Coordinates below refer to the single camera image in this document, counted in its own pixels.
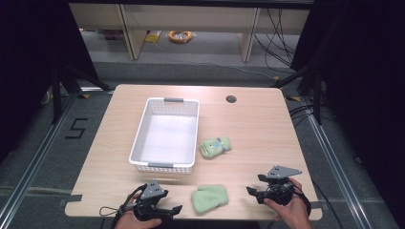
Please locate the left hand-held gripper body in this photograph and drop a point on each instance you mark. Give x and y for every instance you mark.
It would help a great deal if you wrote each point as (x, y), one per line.
(152, 191)

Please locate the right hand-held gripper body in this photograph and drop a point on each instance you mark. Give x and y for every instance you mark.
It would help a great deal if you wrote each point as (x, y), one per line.
(280, 184)

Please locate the green sponge cloth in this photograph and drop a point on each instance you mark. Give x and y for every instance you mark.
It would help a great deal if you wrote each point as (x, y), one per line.
(209, 198)

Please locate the white plastic basket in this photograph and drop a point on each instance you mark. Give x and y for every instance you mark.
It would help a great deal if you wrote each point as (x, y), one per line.
(168, 136)

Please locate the green mitten with face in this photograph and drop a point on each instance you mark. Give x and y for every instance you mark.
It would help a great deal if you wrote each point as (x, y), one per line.
(214, 147)

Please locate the person's right hand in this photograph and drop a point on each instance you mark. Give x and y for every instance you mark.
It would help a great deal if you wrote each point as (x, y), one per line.
(291, 211)

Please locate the person's left hand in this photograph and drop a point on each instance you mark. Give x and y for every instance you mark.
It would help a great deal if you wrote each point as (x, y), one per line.
(133, 221)

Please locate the dark round table grommet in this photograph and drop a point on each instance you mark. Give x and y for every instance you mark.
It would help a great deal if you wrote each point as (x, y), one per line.
(231, 99)

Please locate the black tape floor numeral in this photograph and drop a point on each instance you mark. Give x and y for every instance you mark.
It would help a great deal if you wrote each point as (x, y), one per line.
(77, 128)

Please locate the black metal stand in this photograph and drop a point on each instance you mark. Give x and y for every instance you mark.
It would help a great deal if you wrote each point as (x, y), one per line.
(68, 82)
(313, 86)

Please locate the black curtain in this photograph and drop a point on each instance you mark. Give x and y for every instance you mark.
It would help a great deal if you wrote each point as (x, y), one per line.
(359, 79)
(28, 63)

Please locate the yellow packet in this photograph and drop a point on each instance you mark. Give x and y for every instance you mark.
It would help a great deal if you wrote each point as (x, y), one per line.
(153, 36)

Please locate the aluminium floor rail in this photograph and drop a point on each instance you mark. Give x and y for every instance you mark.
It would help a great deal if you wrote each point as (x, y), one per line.
(35, 159)
(337, 165)

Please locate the light wooden desk frame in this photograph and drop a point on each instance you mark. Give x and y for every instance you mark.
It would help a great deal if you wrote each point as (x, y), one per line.
(191, 19)

